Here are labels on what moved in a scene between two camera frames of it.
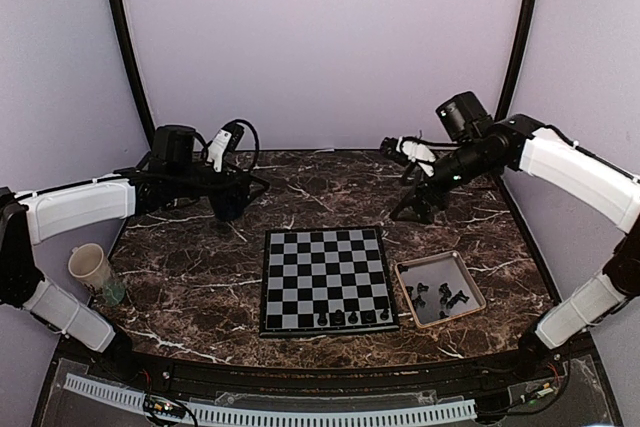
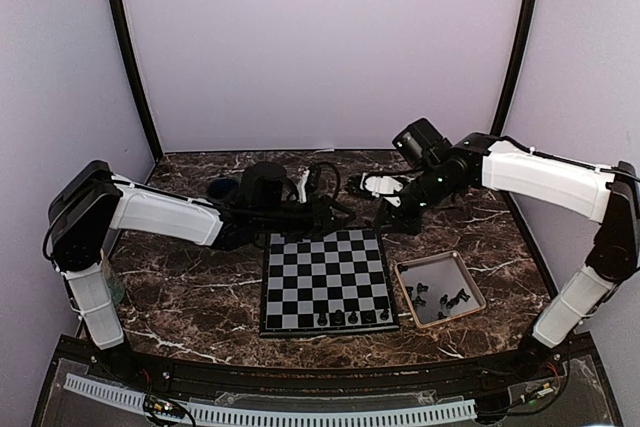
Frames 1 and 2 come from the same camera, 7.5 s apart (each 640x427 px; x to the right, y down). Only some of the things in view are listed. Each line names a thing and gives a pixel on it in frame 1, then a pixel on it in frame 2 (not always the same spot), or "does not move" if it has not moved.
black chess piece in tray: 460,296 does not move
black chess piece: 322,320 does not move
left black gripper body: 184,179 to 304,224
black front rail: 304,382 does not move
